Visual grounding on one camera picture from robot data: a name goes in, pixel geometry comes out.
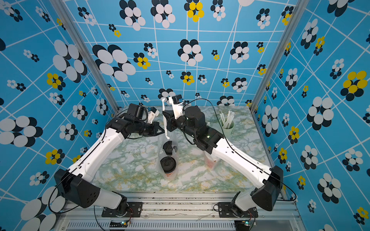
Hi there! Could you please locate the white paper straws bundle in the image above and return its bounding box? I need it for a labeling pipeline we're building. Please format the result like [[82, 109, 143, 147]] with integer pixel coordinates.
[[220, 110, 235, 126]]

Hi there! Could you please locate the aluminium right corner post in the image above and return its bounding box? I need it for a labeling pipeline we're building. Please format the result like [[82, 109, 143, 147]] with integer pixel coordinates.
[[251, 0, 309, 113]]

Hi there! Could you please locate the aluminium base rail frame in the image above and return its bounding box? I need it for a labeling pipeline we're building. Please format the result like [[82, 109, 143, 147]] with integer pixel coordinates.
[[55, 192, 307, 231]]

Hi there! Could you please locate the aluminium left corner post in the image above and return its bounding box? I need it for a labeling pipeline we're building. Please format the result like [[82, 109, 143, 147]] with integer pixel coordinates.
[[50, 0, 119, 113]]

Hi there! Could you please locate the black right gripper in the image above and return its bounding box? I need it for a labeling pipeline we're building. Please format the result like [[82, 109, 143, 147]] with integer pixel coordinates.
[[164, 110, 199, 142]]

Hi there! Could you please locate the green straw holder cup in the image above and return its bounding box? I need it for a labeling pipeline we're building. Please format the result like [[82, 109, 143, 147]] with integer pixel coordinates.
[[219, 119, 235, 137]]

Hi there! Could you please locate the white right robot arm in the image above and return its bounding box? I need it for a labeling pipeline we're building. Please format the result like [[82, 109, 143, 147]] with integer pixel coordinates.
[[163, 95, 285, 217]]

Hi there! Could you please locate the aluminium corner post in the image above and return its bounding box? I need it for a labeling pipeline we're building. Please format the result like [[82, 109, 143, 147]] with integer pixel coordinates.
[[251, 0, 309, 113], [50, 0, 119, 113]]

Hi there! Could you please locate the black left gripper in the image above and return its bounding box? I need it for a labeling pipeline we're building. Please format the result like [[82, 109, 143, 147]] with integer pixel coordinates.
[[136, 121, 166, 136]]

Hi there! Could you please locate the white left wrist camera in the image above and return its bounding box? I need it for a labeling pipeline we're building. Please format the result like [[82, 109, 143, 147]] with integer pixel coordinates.
[[147, 107, 160, 124]]

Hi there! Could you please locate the translucent plastic carrier bag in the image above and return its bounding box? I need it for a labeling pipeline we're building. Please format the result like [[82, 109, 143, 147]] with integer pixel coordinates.
[[203, 151, 220, 170]]

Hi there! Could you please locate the red cup black lid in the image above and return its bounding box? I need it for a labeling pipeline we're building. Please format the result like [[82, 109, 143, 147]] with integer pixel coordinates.
[[162, 140, 177, 156], [160, 156, 177, 177]]

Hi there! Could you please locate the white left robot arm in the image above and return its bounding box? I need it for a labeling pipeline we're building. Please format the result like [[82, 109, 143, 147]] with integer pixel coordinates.
[[47, 104, 165, 216]]

